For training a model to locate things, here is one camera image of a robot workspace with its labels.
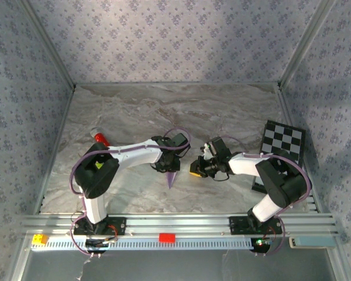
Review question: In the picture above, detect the black controller board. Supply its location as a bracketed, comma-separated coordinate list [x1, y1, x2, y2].
[84, 237, 118, 255]
[250, 237, 274, 253]

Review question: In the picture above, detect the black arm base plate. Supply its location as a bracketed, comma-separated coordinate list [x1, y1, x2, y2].
[73, 216, 127, 237]
[229, 215, 283, 235]

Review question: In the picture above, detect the aluminium mounting rail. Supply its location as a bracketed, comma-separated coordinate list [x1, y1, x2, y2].
[19, 213, 339, 238]

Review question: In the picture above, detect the aluminium frame post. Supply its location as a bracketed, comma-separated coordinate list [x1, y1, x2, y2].
[278, 0, 339, 90]
[17, 0, 77, 90]

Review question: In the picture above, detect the white slotted cable duct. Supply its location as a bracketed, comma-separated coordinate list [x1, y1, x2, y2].
[30, 235, 277, 251]

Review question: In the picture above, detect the red glitter tube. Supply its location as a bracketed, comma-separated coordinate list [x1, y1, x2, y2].
[90, 128, 112, 147]

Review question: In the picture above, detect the black and grey checkerboard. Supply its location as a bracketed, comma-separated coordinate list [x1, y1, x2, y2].
[251, 119, 307, 194]

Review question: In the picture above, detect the blue-grey flat box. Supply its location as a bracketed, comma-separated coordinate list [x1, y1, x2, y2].
[288, 236, 336, 249]

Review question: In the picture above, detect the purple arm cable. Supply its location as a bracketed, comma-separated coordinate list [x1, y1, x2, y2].
[68, 128, 191, 258]
[222, 136, 312, 258]

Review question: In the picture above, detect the grey metal shelf panel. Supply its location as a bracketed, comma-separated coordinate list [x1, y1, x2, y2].
[26, 250, 337, 281]

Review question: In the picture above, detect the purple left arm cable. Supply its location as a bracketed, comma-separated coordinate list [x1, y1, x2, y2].
[68, 128, 191, 258]

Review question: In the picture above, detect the white torn tape strip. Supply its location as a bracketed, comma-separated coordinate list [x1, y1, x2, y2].
[75, 257, 91, 280]

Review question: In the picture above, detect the aluminium back rail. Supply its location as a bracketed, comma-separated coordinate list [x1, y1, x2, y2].
[74, 81, 280, 88]

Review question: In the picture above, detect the aluminium side rail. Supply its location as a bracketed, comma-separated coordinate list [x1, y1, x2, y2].
[276, 84, 321, 214]
[33, 86, 77, 216]

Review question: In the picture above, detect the yellow toy block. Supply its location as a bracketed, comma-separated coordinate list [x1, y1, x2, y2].
[32, 234, 49, 246]

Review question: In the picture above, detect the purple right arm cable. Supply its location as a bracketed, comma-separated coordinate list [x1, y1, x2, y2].
[222, 136, 312, 258]

